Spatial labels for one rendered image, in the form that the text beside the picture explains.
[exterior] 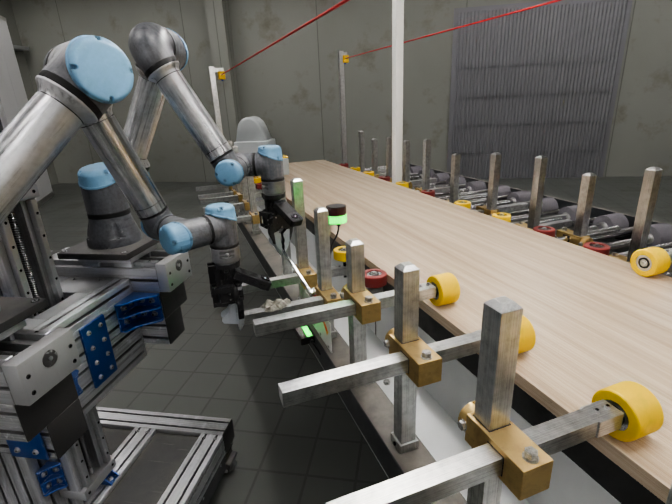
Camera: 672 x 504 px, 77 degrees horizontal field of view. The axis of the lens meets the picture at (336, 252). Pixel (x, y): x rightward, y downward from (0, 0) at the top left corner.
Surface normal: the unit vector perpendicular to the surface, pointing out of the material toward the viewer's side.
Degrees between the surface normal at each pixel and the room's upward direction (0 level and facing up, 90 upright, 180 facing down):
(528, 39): 90
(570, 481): 90
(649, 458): 0
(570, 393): 0
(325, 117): 90
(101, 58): 85
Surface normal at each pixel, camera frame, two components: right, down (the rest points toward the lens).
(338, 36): -0.17, 0.34
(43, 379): 0.98, 0.02
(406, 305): 0.35, 0.30
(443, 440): -0.04, -0.94
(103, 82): 0.80, 0.09
